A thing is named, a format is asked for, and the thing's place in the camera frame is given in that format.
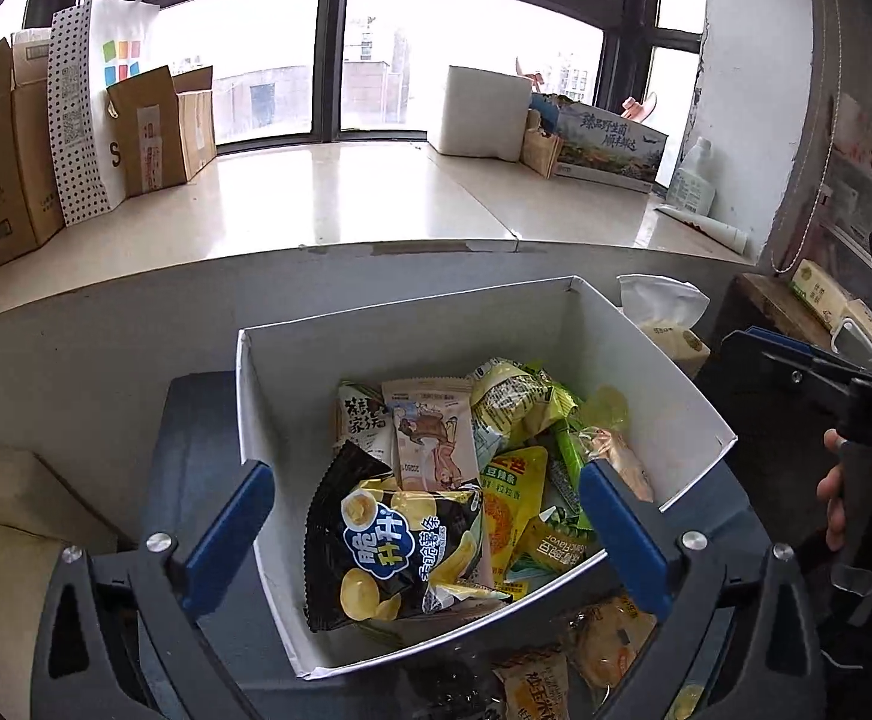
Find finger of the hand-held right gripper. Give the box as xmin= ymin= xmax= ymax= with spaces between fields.
xmin=719 ymin=325 xmax=872 ymax=395

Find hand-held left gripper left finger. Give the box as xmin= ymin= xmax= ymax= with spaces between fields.
xmin=31 ymin=459 xmax=277 ymax=720

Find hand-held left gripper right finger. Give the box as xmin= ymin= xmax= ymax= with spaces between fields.
xmin=577 ymin=459 xmax=828 ymax=720

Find green snack packet white lettering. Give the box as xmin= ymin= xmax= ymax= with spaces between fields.
xmin=509 ymin=505 xmax=603 ymax=580

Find slim green snack packet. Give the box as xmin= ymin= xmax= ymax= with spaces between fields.
xmin=547 ymin=420 xmax=596 ymax=535

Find clear packet pale snacks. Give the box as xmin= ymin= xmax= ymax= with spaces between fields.
xmin=577 ymin=385 xmax=656 ymax=505

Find yellow snack packet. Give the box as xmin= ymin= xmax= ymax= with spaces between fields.
xmin=479 ymin=445 xmax=550 ymax=580

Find white cardboard box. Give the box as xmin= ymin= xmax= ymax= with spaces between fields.
xmin=234 ymin=274 xmax=739 ymax=681

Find black potato chip bag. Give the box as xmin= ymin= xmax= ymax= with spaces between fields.
xmin=303 ymin=440 xmax=513 ymax=635

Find yellow-green snack packet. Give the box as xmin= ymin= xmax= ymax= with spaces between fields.
xmin=469 ymin=358 xmax=581 ymax=460

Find beige snack packet brown figure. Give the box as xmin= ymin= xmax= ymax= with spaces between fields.
xmin=381 ymin=376 xmax=483 ymax=494

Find person's right hand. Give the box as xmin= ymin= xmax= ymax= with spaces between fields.
xmin=815 ymin=427 xmax=872 ymax=554

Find wooden side table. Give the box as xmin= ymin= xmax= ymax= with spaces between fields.
xmin=717 ymin=273 xmax=872 ymax=421

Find cream tissue pack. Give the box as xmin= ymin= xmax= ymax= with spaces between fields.
xmin=789 ymin=258 xmax=872 ymax=336

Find white black alarm clock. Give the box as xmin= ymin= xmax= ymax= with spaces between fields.
xmin=829 ymin=316 xmax=872 ymax=362

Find tissue box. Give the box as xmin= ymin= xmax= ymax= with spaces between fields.
xmin=617 ymin=273 xmax=712 ymax=381

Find yellow pastry packet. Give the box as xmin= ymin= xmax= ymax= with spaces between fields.
xmin=562 ymin=595 xmax=660 ymax=692

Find blue table cloth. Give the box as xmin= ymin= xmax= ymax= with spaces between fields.
xmin=134 ymin=370 xmax=776 ymax=720

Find white tube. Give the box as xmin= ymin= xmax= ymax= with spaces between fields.
xmin=654 ymin=203 xmax=749 ymax=253

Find orange snack packet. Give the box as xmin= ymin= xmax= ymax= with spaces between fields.
xmin=491 ymin=648 xmax=573 ymax=720

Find white plastic bottle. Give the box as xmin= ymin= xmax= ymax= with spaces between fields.
xmin=664 ymin=136 xmax=717 ymax=218

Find grey stitched hanging fabric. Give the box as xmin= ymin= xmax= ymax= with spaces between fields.
xmin=768 ymin=0 xmax=846 ymax=276

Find cream sofa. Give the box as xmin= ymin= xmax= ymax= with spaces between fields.
xmin=0 ymin=441 xmax=120 ymax=695

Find landscape printed box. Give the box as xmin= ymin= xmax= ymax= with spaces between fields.
xmin=551 ymin=103 xmax=669 ymax=195

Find pink toy figure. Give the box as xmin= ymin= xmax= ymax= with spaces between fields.
xmin=622 ymin=91 xmax=663 ymax=122
xmin=514 ymin=55 xmax=551 ymax=92

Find white foam box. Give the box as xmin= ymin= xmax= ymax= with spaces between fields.
xmin=426 ymin=64 xmax=534 ymax=164

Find small open cardboard box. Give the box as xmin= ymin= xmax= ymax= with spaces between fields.
xmin=105 ymin=64 xmax=219 ymax=198

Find polka-dot paper bag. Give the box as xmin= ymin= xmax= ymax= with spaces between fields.
xmin=47 ymin=0 xmax=163 ymax=228

